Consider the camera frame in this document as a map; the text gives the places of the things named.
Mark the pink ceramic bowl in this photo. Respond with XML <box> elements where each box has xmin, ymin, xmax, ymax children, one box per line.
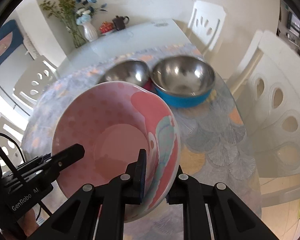
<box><xmin>52</xmin><ymin>81</ymin><xmax>181</xmax><ymax>222</ymax></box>

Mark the pink steel bowl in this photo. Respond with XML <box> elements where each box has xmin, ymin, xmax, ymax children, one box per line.
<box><xmin>98</xmin><ymin>59</ymin><xmax>152</xmax><ymax>90</ymax></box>

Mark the left hand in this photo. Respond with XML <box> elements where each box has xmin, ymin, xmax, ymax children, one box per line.
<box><xmin>1</xmin><ymin>209</ymin><xmax>39</xmax><ymax>240</ymax></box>

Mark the white chair left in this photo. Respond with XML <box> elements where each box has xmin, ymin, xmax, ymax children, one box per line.
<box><xmin>0</xmin><ymin>55</ymin><xmax>57</xmax><ymax>166</ymax></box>

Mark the white chair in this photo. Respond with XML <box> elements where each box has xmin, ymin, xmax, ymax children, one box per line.
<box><xmin>184</xmin><ymin>0</ymin><xmax>226</xmax><ymax>55</ymax></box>
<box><xmin>0</xmin><ymin>55</ymin><xmax>57</xmax><ymax>166</ymax></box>
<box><xmin>225</xmin><ymin>29</ymin><xmax>300</xmax><ymax>208</ymax></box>

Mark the blue steel bowl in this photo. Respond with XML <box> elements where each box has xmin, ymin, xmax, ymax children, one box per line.
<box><xmin>151</xmin><ymin>55</ymin><xmax>216</xmax><ymax>108</ymax></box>

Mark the white chair right near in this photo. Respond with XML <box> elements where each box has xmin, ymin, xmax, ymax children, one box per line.
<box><xmin>225</xmin><ymin>29</ymin><xmax>300</xmax><ymax>208</ymax></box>

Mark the white flower vase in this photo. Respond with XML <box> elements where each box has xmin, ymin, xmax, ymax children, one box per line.
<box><xmin>83</xmin><ymin>22</ymin><xmax>98</xmax><ymax>42</ymax></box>

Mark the red teacup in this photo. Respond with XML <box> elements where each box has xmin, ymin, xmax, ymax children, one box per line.
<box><xmin>99</xmin><ymin>22</ymin><xmax>115</xmax><ymax>35</ymax></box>

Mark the dark teapot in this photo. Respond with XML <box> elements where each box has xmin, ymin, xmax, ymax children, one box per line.
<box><xmin>112</xmin><ymin>15</ymin><xmax>130</xmax><ymax>31</ymax></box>

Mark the white chair right far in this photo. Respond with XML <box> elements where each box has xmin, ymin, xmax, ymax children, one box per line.
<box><xmin>184</xmin><ymin>0</ymin><xmax>226</xmax><ymax>55</ymax></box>

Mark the flower bouquet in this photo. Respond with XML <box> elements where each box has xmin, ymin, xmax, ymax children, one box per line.
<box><xmin>40</xmin><ymin>0</ymin><xmax>107</xmax><ymax>48</ymax></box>

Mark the black cable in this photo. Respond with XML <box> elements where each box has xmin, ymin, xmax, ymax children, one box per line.
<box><xmin>0</xmin><ymin>132</ymin><xmax>53</xmax><ymax>217</ymax></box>

